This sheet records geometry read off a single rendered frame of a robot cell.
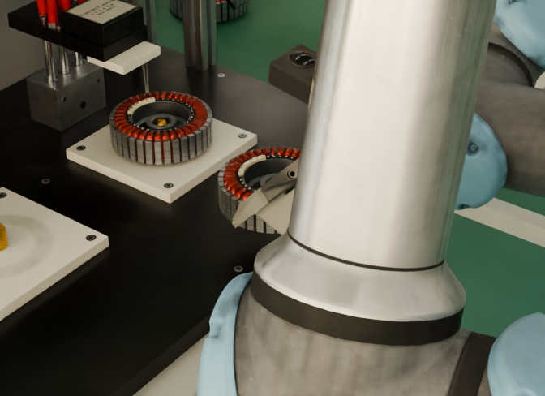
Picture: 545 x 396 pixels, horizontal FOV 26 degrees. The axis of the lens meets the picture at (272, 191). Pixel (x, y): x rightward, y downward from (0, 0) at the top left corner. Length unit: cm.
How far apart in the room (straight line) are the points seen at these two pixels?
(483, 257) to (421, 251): 187
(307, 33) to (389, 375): 106
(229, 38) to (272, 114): 25
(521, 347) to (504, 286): 180
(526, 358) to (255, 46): 103
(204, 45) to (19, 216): 38
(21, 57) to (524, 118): 80
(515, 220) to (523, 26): 138
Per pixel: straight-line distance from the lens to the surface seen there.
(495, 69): 87
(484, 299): 237
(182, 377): 105
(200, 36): 146
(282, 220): 106
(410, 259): 60
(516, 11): 89
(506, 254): 250
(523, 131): 83
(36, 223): 120
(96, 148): 131
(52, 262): 114
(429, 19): 57
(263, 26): 164
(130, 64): 127
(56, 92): 134
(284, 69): 104
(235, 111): 139
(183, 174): 125
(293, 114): 138
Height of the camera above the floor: 145
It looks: 33 degrees down
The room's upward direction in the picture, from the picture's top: straight up
